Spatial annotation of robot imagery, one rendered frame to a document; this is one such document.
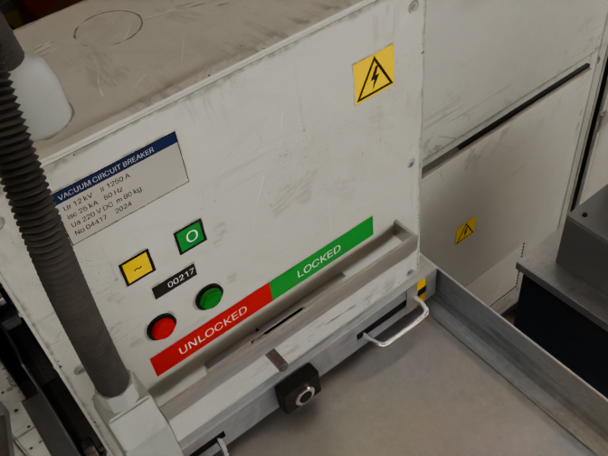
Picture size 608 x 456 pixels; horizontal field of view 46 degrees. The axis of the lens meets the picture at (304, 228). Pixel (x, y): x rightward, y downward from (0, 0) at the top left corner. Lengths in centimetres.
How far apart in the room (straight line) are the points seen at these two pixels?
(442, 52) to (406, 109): 43
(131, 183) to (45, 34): 20
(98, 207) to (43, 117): 9
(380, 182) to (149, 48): 33
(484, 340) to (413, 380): 12
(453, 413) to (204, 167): 53
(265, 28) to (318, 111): 10
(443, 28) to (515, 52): 24
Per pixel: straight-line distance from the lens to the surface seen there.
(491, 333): 108
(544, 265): 133
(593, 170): 202
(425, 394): 104
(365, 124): 80
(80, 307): 57
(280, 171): 74
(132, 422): 69
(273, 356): 87
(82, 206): 63
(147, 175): 65
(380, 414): 102
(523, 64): 147
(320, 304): 86
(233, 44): 68
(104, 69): 69
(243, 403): 96
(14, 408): 117
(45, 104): 61
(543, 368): 104
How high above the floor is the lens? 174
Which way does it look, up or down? 46 degrees down
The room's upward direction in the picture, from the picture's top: 8 degrees counter-clockwise
